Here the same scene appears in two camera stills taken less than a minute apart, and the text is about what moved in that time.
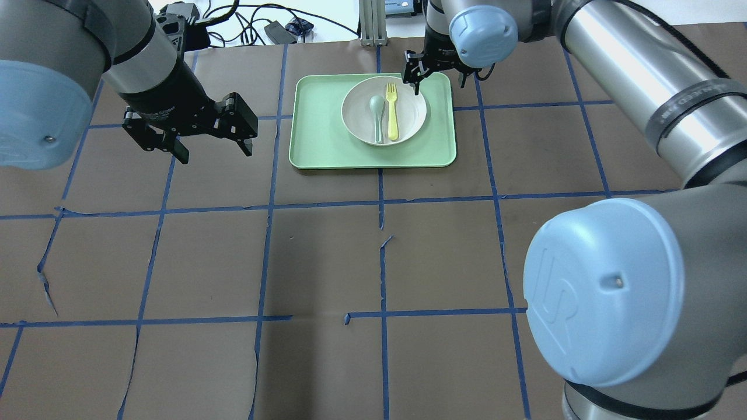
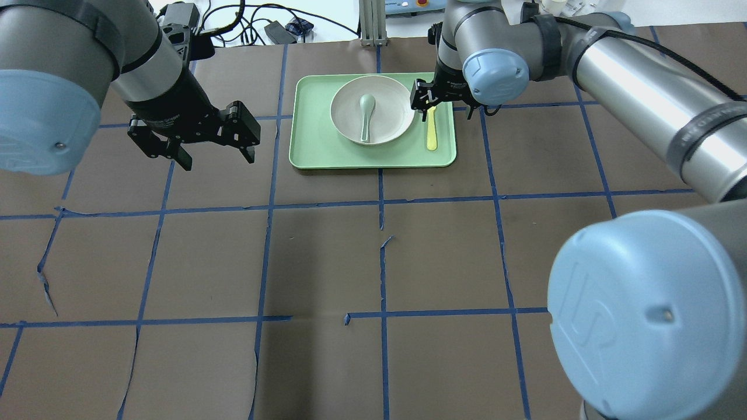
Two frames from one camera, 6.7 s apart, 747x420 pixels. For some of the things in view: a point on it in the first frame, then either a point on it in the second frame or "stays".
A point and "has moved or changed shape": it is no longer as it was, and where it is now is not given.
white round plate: x=384 y=111 has moved or changed shape
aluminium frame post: x=373 y=23 stays
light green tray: x=319 y=139 stays
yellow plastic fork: x=391 y=97 → x=432 y=135
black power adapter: x=278 y=33 stays
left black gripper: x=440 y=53 → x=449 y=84
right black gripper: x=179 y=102 stays
